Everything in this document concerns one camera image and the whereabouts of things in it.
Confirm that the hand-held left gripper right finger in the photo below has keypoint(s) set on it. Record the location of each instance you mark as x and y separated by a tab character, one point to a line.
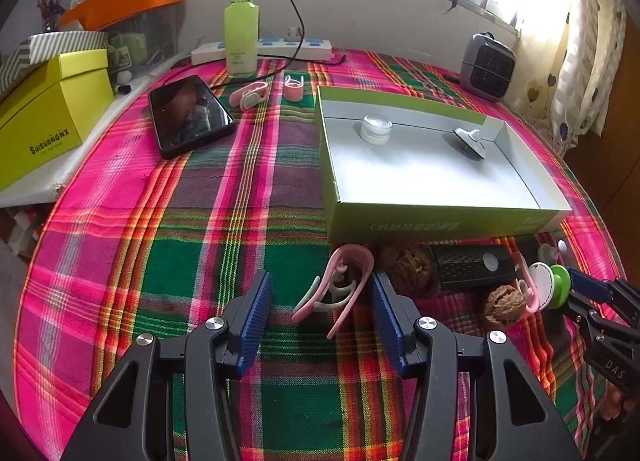
387	321

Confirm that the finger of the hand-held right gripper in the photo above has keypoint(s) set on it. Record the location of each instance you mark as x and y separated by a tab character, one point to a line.
582	313
590	286

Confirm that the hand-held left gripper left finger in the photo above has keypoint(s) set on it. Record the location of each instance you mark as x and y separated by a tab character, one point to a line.
255	321

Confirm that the white and green spool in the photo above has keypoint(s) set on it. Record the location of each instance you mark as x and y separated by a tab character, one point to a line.
542	286

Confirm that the small white knob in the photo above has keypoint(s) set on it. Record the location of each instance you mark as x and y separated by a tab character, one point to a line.
547	252

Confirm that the brown walnut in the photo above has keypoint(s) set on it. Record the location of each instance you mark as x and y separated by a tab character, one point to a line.
407	268
505	306

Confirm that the large pink clip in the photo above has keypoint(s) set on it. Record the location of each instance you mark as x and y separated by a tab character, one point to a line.
357	266

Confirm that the green and white cardboard tray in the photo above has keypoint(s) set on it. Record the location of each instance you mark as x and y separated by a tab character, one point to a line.
425	176

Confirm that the person's right hand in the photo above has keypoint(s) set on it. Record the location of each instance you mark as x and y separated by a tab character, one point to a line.
614	403

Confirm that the black rectangular device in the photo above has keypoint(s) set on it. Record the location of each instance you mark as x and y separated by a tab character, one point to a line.
465	266

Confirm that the small white jar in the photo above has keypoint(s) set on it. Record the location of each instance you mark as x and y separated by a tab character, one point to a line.
376	128

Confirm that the black smartphone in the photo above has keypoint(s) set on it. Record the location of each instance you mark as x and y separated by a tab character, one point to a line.
190	113

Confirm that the pink and white clip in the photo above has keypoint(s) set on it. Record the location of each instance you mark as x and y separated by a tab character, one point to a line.
250	91

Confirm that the small pink clip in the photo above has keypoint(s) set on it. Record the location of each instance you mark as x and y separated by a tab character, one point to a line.
292	91

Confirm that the grey space heater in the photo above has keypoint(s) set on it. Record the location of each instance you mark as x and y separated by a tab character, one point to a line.
487	68

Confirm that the patterned cream curtain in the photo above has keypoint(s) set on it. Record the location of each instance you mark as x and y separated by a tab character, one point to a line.
585	41

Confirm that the white power strip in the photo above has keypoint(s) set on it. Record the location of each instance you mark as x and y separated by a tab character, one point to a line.
310	48

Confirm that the white plug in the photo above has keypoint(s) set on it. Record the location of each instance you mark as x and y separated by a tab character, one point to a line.
293	33

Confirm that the green plastic bottle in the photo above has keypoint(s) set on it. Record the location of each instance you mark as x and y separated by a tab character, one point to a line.
241	31

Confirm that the yellow-green cardboard box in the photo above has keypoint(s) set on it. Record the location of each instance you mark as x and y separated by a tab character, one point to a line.
45	116

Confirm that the clear plastic container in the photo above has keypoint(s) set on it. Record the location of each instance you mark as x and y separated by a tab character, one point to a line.
150	36

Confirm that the grey striped box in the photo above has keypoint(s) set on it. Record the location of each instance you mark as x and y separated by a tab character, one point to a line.
30	48

